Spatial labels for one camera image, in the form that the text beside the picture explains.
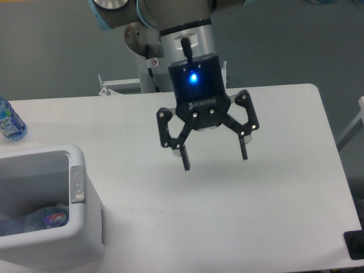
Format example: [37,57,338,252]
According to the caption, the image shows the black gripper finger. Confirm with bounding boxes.
[156,107,199,171]
[209,89,260,160]

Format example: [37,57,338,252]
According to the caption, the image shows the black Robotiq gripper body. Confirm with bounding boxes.
[168,55,231,130]

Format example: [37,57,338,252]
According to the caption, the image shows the clear plastic bottle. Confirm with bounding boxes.
[1,204,69,237]

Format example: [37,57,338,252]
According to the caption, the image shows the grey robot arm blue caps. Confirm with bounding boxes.
[89,1,259,169]

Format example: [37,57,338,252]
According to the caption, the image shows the white plastic trash can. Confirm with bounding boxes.
[1,144,106,271]

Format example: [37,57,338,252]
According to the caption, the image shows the blue labelled water bottle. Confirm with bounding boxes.
[1,97,27,140]

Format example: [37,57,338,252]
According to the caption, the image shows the black clamp at table edge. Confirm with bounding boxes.
[344,230,363,260]

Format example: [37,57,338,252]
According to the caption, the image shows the white right base bracket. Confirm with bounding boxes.
[221,60,228,88]

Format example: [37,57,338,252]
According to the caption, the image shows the white base bracket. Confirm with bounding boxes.
[221,60,228,88]
[98,74,141,96]

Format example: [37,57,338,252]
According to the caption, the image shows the black cable on pedestal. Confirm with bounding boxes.
[144,43,161,93]

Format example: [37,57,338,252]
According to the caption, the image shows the white robot pedestal with flange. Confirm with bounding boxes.
[125,22,173,93]

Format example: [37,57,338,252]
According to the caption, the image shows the white left base bracket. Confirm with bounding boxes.
[98,74,141,96]

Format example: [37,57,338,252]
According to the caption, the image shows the white frame at right edge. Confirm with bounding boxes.
[336,96,363,151]

